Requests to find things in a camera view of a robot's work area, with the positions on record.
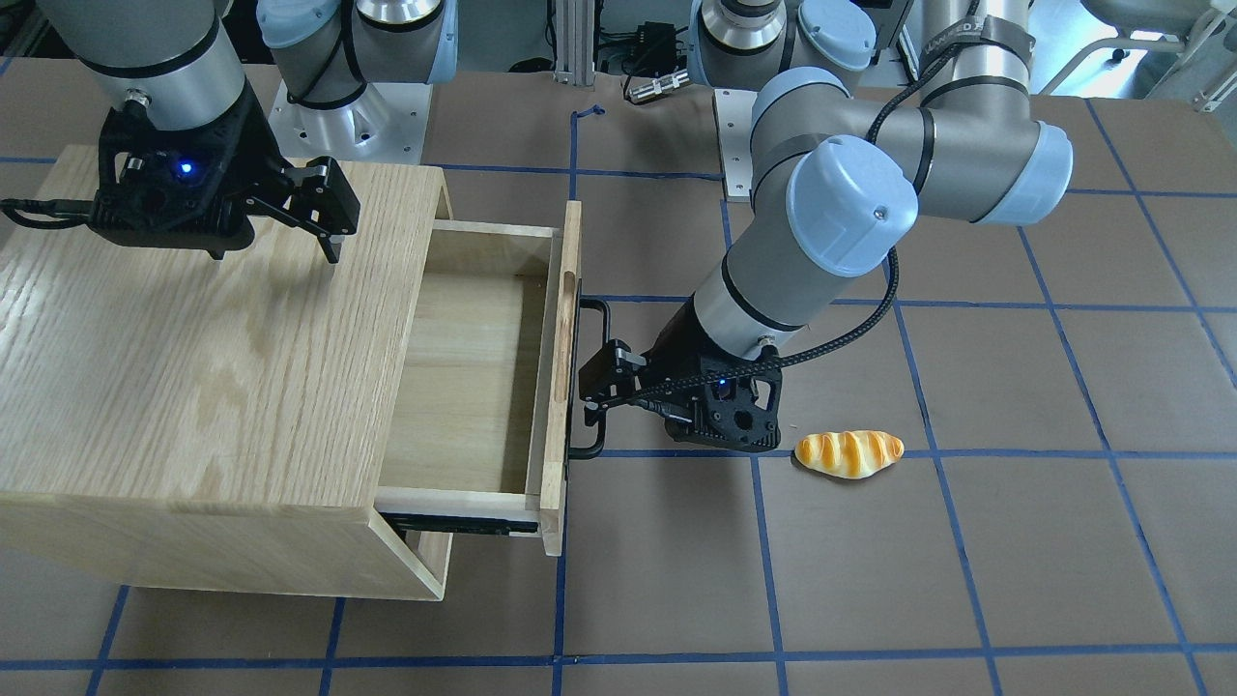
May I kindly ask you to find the black gripper over cabinet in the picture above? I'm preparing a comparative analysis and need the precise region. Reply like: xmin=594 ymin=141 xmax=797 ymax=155
xmin=89 ymin=101 xmax=361 ymax=265

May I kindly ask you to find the black gripper at drawer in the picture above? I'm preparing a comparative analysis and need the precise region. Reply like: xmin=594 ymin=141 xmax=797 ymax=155
xmin=583 ymin=323 xmax=782 ymax=452

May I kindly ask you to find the silver robot arm over cabinet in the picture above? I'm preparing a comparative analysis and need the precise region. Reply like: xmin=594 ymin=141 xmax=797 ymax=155
xmin=2 ymin=1 xmax=458 ymax=265

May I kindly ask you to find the black drawer handle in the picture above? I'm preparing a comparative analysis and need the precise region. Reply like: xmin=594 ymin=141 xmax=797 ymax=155
xmin=567 ymin=297 xmax=611 ymax=461

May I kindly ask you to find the wooden drawer cabinet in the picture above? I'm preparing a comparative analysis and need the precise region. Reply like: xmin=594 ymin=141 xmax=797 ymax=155
xmin=1 ymin=162 xmax=452 ymax=602

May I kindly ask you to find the silver robot arm near bread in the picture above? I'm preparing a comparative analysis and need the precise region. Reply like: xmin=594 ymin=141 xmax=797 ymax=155
xmin=576 ymin=1 xmax=1072 ymax=452

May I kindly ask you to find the yellow toy bread roll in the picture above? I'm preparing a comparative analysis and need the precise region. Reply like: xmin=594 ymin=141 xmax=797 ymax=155
xmin=792 ymin=430 xmax=905 ymax=480

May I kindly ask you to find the wooden drawer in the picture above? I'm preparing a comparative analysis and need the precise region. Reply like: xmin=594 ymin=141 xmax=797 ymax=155
xmin=375 ymin=202 xmax=581 ymax=558

